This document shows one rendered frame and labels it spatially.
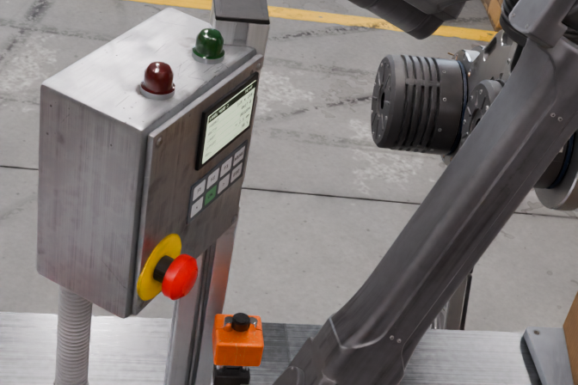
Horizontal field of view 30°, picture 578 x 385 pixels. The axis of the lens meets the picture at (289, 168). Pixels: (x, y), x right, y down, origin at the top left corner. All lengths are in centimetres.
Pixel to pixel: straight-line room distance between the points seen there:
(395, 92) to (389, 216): 130
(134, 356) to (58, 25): 251
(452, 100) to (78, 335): 107
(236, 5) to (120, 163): 18
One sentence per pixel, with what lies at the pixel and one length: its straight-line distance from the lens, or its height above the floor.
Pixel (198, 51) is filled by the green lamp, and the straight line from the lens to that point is 86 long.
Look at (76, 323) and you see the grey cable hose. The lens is 103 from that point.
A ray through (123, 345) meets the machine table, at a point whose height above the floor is 83.
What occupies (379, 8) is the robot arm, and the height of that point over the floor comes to 142.
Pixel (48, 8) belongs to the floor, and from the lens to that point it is 400.
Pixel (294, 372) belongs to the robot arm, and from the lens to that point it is 87.
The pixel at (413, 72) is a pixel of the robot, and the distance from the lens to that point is 196.
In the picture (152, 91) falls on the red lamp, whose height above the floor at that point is 148.
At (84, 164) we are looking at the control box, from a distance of 82.
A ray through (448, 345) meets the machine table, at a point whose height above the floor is 83.
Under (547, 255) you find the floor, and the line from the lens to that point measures 325.
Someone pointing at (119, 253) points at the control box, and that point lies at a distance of 85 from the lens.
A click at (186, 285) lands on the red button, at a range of 87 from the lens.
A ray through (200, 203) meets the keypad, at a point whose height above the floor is 136.
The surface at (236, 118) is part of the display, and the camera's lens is 88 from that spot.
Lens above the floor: 191
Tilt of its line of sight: 35 degrees down
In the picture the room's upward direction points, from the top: 11 degrees clockwise
